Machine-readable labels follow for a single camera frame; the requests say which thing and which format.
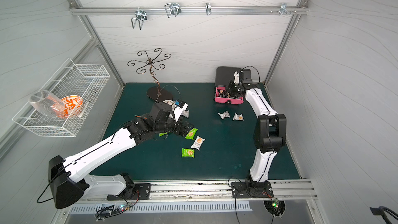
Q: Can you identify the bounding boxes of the black cookie packet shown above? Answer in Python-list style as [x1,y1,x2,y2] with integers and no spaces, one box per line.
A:
[218,90,227,97]

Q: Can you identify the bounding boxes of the pink top drawer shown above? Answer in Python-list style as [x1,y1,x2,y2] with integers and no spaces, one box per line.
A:
[214,86,244,105]

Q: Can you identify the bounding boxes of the white cookie packet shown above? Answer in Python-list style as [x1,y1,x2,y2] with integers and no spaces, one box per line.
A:
[191,136,205,150]
[233,113,244,121]
[182,110,189,118]
[218,111,230,119]

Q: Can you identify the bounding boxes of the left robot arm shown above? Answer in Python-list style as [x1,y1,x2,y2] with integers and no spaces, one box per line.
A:
[47,101,194,209]

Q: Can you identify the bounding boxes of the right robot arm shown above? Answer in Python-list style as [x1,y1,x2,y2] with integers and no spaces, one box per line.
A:
[227,80,287,184]

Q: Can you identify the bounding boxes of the black pink drawer cabinet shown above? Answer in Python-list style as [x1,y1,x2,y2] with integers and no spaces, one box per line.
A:
[215,66,243,88]

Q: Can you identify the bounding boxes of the green cookie packet centre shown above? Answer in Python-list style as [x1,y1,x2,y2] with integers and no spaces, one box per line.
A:
[185,128,198,140]

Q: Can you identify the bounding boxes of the white woven basket bowl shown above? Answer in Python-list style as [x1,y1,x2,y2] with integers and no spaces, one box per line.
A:
[162,100,174,106]

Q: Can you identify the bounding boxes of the metal scroll jewelry stand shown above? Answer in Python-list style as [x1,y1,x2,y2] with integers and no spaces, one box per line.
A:
[127,48,173,103]

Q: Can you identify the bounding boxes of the green cookie packet lower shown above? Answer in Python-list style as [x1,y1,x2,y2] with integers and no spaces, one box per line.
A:
[181,148,195,158]

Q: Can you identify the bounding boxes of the small metal hook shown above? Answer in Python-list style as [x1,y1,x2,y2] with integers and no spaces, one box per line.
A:
[205,3,211,16]

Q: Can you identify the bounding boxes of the orange patterned bowl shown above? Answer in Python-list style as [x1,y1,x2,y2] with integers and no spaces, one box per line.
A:
[52,95,84,119]

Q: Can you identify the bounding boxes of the metal hook clamp left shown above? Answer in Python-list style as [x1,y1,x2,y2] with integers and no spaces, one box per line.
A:
[131,8,148,30]

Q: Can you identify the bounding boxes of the metal hook clamp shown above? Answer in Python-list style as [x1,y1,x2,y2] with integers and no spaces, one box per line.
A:
[131,8,148,30]
[164,3,181,18]

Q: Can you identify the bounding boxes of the metal hook clamp middle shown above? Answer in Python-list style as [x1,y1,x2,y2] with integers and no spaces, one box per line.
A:
[164,3,181,18]

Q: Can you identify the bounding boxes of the clear glass cup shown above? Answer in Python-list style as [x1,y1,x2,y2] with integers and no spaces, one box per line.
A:
[29,90,65,117]

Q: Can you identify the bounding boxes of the round floor port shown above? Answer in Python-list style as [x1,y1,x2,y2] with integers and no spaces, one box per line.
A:
[263,200,286,217]

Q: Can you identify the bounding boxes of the white vent grille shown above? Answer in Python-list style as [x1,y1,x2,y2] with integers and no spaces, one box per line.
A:
[69,200,252,215]

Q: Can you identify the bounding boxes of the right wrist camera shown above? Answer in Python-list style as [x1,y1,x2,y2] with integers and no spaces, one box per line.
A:
[233,69,252,85]

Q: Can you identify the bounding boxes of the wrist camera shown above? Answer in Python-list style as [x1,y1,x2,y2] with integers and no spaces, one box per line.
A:
[173,100,188,122]
[233,69,252,85]

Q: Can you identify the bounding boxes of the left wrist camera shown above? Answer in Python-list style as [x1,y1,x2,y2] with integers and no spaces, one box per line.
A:
[173,100,188,122]

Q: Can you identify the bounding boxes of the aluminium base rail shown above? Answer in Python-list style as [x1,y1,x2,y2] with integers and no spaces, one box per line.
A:
[78,176,318,203]

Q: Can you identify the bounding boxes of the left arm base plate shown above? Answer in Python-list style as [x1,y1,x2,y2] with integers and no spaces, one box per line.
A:
[106,183,151,201]

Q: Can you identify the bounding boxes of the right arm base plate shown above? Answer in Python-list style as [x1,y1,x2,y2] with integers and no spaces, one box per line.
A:
[230,181,274,199]

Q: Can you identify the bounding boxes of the metal bracket right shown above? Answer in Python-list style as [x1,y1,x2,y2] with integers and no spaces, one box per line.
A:
[269,3,297,16]

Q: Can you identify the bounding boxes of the white wire wall basket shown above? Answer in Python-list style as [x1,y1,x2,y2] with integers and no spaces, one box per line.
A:
[12,59,110,138]

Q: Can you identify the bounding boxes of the horizontal aluminium rail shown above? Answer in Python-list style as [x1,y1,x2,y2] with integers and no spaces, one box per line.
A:
[69,5,309,17]

